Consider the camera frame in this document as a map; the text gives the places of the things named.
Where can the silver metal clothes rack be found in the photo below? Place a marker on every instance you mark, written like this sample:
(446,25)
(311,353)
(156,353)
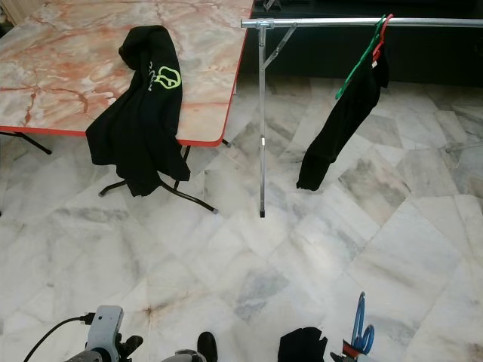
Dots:
(317,23)

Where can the black TV cabinet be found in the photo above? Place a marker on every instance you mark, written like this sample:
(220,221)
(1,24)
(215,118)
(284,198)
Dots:
(438,56)

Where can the black t-shirt green logo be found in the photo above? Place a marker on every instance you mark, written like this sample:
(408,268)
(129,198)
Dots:
(136,136)

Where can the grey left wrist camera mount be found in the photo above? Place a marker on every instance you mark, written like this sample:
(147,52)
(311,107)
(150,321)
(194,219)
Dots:
(109,326)

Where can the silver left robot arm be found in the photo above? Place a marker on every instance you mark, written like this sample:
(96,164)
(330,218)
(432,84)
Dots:
(90,356)

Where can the marble pattern folding table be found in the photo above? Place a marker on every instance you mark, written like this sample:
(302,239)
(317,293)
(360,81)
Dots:
(60,68)

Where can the beige wooden cabinet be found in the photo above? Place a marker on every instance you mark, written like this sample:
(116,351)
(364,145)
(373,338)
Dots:
(13,9)

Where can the black metal table leg frame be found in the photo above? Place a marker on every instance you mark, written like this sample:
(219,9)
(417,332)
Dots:
(196,200)

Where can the red hanger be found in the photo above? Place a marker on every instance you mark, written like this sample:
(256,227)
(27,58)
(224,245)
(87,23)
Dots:
(379,47)

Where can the plain black garment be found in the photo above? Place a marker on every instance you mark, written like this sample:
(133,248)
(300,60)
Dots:
(339,124)

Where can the blue hanger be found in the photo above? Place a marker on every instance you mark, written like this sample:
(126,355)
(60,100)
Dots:
(360,298)

